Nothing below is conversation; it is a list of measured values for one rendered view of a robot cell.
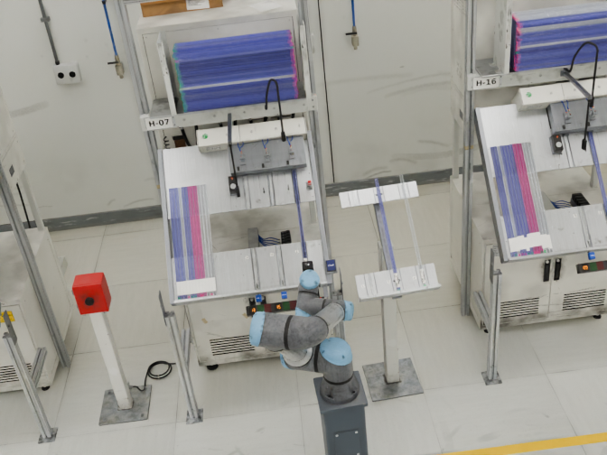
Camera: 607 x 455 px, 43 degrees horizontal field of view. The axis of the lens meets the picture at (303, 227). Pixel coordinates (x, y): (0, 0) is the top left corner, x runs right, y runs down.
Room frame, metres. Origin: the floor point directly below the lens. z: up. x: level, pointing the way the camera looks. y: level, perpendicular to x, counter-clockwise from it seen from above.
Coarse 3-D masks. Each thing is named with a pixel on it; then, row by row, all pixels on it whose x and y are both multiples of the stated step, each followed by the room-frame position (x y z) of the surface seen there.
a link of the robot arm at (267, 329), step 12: (264, 312) 2.00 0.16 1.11; (252, 324) 1.96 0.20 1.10; (264, 324) 1.95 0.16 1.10; (276, 324) 1.94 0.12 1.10; (288, 324) 1.93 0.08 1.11; (252, 336) 1.94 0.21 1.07; (264, 336) 1.92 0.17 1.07; (276, 336) 1.91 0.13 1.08; (276, 348) 1.94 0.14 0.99; (288, 348) 1.90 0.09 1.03; (312, 348) 2.16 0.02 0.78; (288, 360) 2.14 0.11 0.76; (300, 360) 2.13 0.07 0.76; (312, 360) 2.15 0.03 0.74
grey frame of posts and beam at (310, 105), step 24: (120, 0) 3.14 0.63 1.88; (120, 24) 3.14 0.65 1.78; (312, 72) 3.15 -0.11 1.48; (144, 96) 3.14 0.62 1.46; (312, 96) 3.13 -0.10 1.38; (144, 120) 3.11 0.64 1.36; (192, 120) 3.11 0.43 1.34; (216, 120) 3.11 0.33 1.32; (312, 120) 3.15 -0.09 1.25; (168, 312) 2.67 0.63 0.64; (192, 408) 2.64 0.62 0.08
